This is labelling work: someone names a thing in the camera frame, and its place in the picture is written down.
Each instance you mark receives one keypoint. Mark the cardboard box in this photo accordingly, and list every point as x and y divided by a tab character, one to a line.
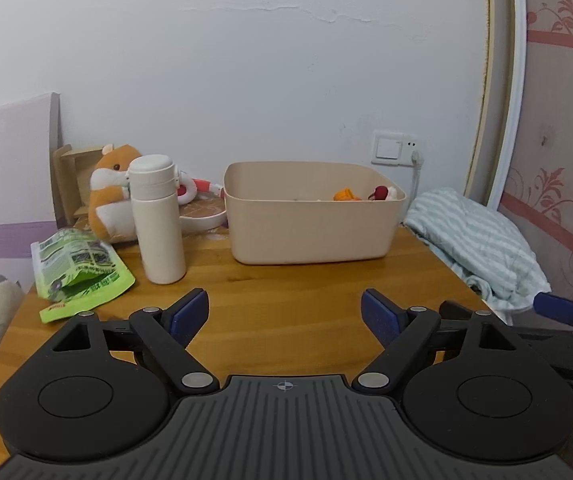
72	170

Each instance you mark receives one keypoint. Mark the white wall switch socket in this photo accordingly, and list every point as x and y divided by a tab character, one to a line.
390	148

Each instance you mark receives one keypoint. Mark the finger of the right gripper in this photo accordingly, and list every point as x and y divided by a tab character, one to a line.
456	318
554	307

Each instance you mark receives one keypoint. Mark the pink purple board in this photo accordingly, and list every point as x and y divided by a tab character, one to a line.
29	134

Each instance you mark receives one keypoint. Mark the striped light blue blanket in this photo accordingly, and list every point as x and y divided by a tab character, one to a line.
482	247

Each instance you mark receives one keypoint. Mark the white red headphones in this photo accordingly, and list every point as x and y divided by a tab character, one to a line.
189	188

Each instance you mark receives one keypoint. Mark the beige plastic storage bin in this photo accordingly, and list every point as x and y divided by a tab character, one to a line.
284	213

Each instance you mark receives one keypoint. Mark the green snack bag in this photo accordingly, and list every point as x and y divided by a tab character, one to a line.
76	272

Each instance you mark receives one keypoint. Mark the cream insulated bottle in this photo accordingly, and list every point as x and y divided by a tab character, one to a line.
153	185

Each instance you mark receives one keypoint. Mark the white door frame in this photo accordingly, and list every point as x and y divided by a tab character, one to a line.
503	86

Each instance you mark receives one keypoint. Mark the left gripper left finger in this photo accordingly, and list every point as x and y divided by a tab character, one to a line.
147	352

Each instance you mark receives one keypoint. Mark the round beige tray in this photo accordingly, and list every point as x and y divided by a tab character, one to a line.
202	215

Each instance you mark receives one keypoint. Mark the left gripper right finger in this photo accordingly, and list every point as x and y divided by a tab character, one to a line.
417	358

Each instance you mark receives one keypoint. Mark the orange plastic bottle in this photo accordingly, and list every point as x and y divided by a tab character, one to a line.
345	195

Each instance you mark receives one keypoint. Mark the white kitty plush toy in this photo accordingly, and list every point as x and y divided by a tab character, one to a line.
383	193

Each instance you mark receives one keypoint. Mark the orange hamster plush toy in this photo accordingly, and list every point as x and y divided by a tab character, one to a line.
110	213

